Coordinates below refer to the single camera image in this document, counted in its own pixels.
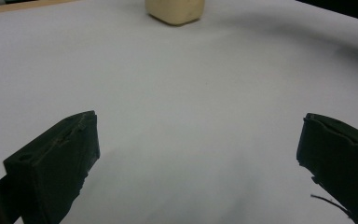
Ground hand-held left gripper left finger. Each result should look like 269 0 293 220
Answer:
3 110 101 224

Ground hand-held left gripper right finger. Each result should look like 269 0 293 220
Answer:
296 112 358 224

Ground cream square cup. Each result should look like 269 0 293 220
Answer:
145 0 206 26

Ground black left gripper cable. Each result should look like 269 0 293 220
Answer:
310 193 353 217

